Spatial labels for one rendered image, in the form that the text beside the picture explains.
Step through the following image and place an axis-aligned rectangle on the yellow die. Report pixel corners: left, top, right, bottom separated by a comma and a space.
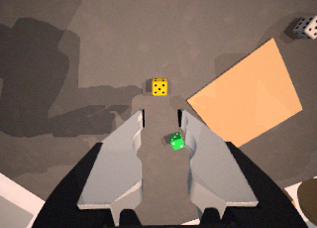
153, 78, 167, 95

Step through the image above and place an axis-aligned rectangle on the orange flat mat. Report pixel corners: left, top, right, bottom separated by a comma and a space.
187, 38, 302, 147

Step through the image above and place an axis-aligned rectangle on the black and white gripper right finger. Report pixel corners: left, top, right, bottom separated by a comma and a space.
177, 108, 308, 228

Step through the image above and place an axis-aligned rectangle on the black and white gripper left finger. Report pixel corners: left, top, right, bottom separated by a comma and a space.
31, 109, 145, 228

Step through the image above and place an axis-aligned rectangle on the green die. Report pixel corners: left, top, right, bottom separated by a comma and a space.
169, 132, 185, 150

